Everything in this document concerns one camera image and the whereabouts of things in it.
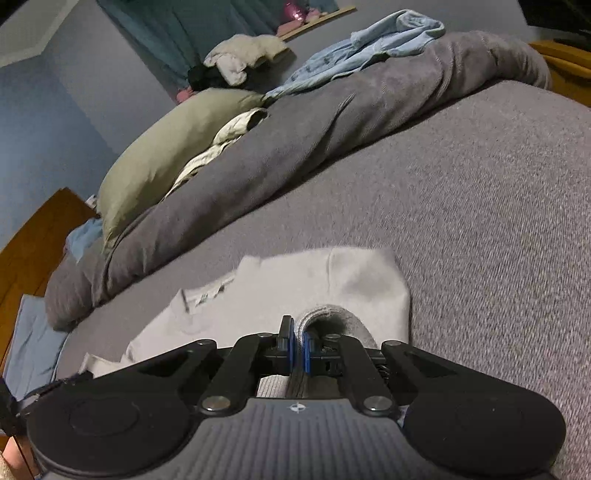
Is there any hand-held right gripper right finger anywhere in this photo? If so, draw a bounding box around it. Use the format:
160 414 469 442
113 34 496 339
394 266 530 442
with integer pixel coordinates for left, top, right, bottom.
302 323 458 416

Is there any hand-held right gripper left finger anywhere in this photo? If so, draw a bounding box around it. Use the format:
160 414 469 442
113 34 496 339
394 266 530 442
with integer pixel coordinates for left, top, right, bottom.
134 315 296 414

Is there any light grey sweater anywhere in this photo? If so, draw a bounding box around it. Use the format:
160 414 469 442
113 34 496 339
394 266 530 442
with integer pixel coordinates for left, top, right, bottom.
78 247 411 400

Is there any pile of white clothes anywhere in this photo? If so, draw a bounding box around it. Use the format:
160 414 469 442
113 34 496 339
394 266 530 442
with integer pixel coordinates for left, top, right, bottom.
203 34 289 86

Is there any grey bed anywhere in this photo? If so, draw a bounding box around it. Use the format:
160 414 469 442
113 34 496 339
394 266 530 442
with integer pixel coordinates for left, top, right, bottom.
55 78 591 480

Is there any cream crumpled cloth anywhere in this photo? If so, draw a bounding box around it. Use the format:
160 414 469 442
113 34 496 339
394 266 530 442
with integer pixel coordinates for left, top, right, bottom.
164 107 269 199

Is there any blue cloth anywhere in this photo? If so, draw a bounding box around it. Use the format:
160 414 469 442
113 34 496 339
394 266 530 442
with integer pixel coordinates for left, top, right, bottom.
67 217 105 264

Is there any dark grey duvet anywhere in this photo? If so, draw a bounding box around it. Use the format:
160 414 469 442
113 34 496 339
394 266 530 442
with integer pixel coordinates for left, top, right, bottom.
45 30 552 330

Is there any olive green pillow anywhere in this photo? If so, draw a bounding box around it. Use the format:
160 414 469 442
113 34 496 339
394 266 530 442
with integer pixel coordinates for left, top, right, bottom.
98 88 269 245

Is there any light blue quilted blanket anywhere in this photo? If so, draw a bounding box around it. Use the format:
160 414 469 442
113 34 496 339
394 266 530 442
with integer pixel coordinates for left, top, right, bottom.
7 294 68 400

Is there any wooden headboard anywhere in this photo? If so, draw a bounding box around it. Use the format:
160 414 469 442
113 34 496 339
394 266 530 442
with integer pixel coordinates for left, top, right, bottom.
0 187 100 365

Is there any dark cloth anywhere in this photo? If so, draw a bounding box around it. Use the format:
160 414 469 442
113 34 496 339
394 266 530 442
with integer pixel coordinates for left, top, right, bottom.
187 65 223 91

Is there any light blue denim shirt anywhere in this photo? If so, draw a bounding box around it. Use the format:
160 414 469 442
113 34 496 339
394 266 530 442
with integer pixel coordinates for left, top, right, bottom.
265 10 446 100

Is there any wooden shelf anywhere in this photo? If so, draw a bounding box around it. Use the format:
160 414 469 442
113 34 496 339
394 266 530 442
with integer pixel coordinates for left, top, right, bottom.
277 4 358 42

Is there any pink ornament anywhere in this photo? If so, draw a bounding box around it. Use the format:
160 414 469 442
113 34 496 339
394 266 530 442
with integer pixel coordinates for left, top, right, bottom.
281 0 324 24

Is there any wooden side furniture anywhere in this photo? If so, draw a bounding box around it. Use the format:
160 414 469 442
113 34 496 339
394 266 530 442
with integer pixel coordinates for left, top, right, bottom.
529 41 591 109

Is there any black flat screen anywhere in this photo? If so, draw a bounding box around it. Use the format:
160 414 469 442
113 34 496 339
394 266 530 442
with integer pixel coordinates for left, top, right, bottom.
522 0 591 40

